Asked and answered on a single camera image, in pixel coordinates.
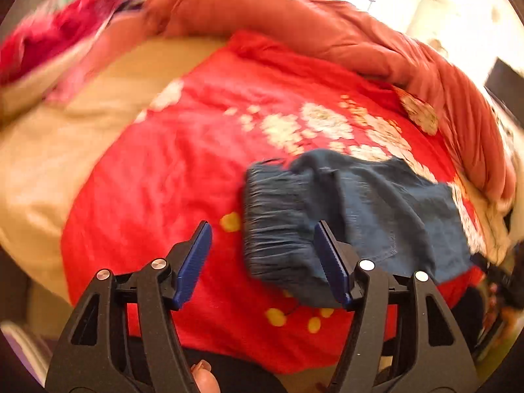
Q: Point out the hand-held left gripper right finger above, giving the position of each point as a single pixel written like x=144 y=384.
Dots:
x=329 y=262

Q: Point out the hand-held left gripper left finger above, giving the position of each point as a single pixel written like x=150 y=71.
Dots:
x=195 y=254

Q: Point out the blue denim pants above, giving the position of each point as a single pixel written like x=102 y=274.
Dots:
x=368 y=213

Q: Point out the person's left hand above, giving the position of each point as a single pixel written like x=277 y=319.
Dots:
x=204 y=378

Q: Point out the red floral blanket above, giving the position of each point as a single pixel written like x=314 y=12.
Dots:
x=172 y=180

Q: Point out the beige bed sheet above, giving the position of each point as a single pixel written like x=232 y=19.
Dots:
x=61 y=151

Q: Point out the pale pink pillow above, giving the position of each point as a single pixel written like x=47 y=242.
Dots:
x=94 y=61

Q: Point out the salmon pink duvet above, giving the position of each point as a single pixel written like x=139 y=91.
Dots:
x=307 y=20

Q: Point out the black furniture piece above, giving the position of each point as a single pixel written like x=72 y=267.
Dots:
x=505 y=86

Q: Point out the magenta patterned pillow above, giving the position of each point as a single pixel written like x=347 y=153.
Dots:
x=53 y=32

